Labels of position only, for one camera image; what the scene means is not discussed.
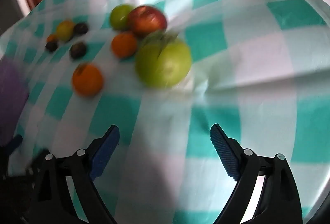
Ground red apple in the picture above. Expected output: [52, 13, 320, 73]
[127, 6, 167, 38]

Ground large green apple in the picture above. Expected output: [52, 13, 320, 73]
[135, 32, 192, 88]

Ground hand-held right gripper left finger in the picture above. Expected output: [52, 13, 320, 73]
[31, 124, 120, 224]

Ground small green apple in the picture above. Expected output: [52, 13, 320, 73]
[110, 5, 135, 31]

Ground purple tray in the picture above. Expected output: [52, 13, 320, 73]
[0, 60, 29, 146]

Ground yellow lemon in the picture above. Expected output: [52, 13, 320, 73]
[56, 21, 76, 42]

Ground teal and white checked tablecloth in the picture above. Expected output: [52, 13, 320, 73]
[0, 0, 330, 224]

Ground orange tangerine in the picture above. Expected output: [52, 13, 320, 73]
[111, 32, 138, 58]
[72, 63, 104, 97]

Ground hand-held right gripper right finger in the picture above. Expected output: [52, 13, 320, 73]
[210, 123, 303, 224]

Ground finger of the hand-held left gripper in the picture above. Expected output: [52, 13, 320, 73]
[6, 135, 24, 155]

